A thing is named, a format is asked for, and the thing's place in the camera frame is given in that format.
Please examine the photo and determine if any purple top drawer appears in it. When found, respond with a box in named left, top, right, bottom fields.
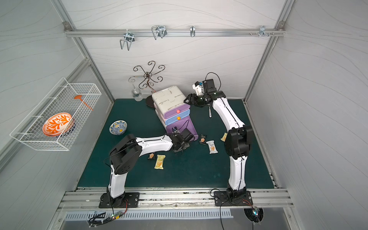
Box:
left=163, top=103, right=190, bottom=119

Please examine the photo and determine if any purple drawer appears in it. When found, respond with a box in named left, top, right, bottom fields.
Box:
left=163, top=103, right=190, bottom=119
left=165, top=116, right=198, bottom=141

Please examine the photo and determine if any white drawer cabinet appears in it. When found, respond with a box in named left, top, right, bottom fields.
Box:
left=152, top=86, right=186, bottom=127

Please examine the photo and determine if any black drycake packet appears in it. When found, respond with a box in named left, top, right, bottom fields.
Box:
left=198, top=134, right=207, bottom=145
left=148, top=153, right=156, bottom=160

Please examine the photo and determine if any yellow cookie packet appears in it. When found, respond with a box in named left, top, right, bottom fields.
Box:
left=154, top=155, right=166, bottom=170
left=220, top=133, right=228, bottom=142

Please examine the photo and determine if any white cookie packet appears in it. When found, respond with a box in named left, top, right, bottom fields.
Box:
left=206, top=140, right=218, bottom=154

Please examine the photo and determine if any purple bottom drawer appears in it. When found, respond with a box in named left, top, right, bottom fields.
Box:
left=165, top=116, right=198, bottom=141

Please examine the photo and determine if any blue drawer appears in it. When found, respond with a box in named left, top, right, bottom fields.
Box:
left=165, top=109, right=190, bottom=125

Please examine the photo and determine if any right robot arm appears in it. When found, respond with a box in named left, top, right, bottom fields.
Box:
left=184, top=92, right=254, bottom=198

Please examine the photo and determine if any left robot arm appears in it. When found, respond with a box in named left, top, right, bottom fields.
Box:
left=107, top=128, right=194, bottom=199

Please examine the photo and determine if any silver fork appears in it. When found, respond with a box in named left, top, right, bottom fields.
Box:
left=208, top=106, right=212, bottom=118

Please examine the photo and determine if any metal mug tree stand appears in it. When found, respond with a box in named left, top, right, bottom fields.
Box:
left=128, top=60, right=166, bottom=108

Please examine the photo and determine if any small glass jar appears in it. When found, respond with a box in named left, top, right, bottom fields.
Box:
left=131, top=88, right=143, bottom=102

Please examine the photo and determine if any blue patterned small bowl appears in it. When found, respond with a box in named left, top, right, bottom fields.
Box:
left=109, top=120, right=127, bottom=135

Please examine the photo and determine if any single metal hook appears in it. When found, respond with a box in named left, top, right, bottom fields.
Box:
left=190, top=25, right=196, bottom=37

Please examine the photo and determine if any double metal hook middle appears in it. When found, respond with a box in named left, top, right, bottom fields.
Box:
left=151, top=25, right=167, bottom=40

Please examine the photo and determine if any double metal hook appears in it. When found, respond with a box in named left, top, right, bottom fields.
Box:
left=119, top=30, right=135, bottom=51
left=151, top=25, right=167, bottom=40

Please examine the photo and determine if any double metal hook left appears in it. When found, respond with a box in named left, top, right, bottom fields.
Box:
left=119, top=30, right=135, bottom=51

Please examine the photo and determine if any metal hook right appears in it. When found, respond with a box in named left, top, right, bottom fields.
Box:
left=249, top=26, right=275, bottom=37

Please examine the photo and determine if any orange spatula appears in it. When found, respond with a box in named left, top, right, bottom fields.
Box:
left=74, top=95, right=93, bottom=111

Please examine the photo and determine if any orange patterned plate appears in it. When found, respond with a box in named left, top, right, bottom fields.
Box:
left=42, top=113, right=74, bottom=137

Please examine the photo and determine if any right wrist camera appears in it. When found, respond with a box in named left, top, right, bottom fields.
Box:
left=192, top=79, right=217, bottom=96

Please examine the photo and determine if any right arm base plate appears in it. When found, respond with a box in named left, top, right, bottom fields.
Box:
left=210, top=190, right=254, bottom=207

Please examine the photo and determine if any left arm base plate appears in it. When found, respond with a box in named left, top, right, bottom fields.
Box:
left=98, top=192, right=140, bottom=209

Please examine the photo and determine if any white wire basket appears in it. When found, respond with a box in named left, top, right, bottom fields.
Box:
left=10, top=78, right=102, bottom=151

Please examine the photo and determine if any aluminium wall rail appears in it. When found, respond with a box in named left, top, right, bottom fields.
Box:
left=65, top=28, right=286, bottom=38

